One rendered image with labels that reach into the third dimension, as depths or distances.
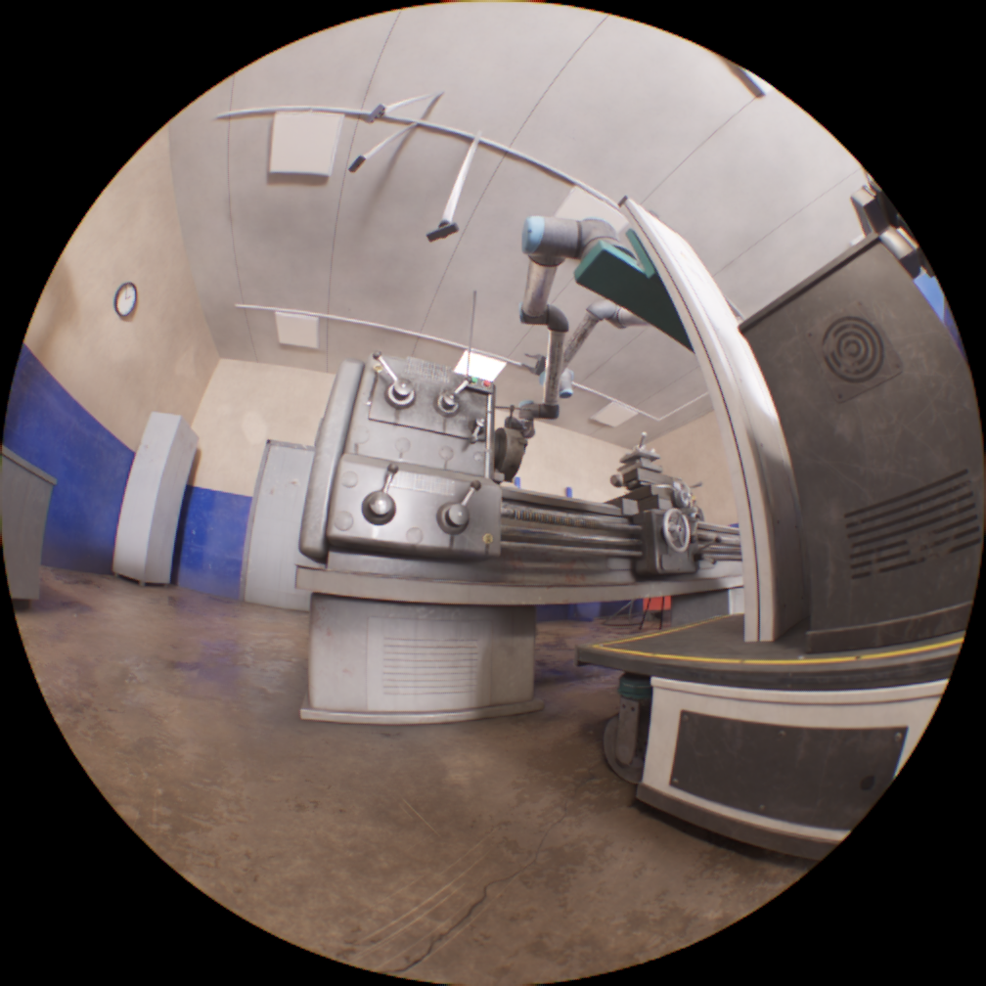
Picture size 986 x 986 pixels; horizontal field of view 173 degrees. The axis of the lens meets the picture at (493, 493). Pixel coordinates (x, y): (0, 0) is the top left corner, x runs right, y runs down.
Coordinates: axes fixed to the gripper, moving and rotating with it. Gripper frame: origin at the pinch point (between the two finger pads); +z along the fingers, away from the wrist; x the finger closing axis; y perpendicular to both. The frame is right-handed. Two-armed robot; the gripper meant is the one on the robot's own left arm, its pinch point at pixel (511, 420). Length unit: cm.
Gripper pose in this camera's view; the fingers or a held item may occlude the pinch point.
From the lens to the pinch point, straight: 163.4
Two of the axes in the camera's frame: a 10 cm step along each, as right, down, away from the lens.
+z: -3.6, -0.1, -9.3
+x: 9.2, 1.5, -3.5
